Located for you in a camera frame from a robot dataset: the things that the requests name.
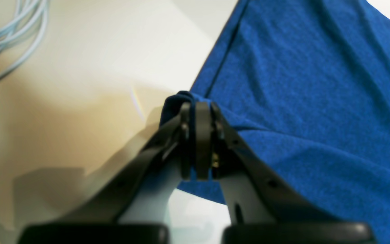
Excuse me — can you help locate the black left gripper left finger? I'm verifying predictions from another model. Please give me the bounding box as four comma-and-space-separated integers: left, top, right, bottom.
18, 102, 192, 244

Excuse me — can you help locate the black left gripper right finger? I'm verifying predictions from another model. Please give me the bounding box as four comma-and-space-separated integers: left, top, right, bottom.
195, 102, 375, 244

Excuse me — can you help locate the coiled light blue cable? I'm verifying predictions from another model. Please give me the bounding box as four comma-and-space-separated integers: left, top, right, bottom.
0, 0, 49, 94

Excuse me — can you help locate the blue t-shirt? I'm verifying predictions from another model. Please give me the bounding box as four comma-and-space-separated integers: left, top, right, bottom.
160, 0, 390, 244

